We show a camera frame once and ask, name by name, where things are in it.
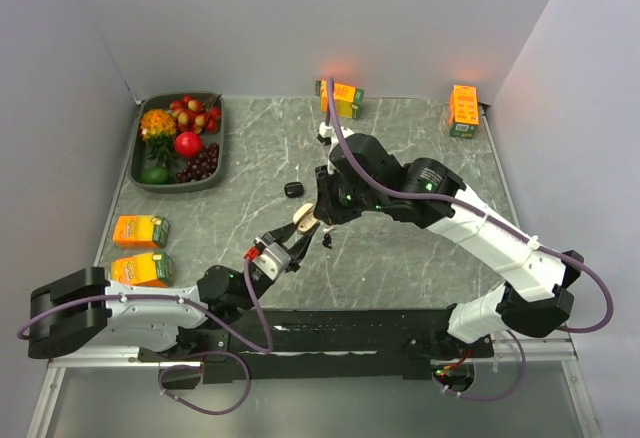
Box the orange juice box left lower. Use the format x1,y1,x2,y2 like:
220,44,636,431
110,251,175,288

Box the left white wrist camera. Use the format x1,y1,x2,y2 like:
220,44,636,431
244,236,291,281

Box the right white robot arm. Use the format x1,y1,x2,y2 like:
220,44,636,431
314,126,582,357

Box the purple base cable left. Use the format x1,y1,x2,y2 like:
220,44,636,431
158,350,252,417

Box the red apple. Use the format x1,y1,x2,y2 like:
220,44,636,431
174,132,204,159

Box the black earbud charging case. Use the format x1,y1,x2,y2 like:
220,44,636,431
283,181,305,199

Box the orange juice box left upper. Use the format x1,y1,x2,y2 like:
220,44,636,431
112,215,170,249

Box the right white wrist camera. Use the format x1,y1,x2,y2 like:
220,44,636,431
317,122,339,158

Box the green avocado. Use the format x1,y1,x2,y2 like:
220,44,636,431
139,166,173,185

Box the beige earbud charging case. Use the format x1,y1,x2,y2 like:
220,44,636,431
292,203,318,235

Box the orange juice box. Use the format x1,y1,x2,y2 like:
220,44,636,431
110,251,175,288
315,80,365,120
112,215,170,249
448,85,480,139

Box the black earbuds pair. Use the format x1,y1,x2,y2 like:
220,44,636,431
322,233,333,249

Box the orange juice box back right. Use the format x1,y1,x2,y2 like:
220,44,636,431
448,85,480,139

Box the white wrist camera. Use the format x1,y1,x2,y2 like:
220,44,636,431
317,122,339,158
244,236,291,281

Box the orange juice box back centre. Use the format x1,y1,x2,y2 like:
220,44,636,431
315,80,365,120

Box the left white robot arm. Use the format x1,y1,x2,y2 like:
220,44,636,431
17,223,318,360

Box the dark purple grape bunch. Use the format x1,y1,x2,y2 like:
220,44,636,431
176,143,220,183

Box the dark grey fruit tray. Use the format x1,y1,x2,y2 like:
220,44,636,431
129,92,225,194

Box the orange yellow flower pineapple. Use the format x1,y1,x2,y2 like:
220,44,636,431
140,109,177,168

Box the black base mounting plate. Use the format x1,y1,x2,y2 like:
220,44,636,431
138,309,494,384

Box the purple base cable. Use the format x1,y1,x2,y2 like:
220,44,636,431
432,330,528,404
158,350,252,417

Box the red cherry bunch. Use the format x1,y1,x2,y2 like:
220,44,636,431
169,94,222,135

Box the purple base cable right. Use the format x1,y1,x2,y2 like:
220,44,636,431
432,330,528,404

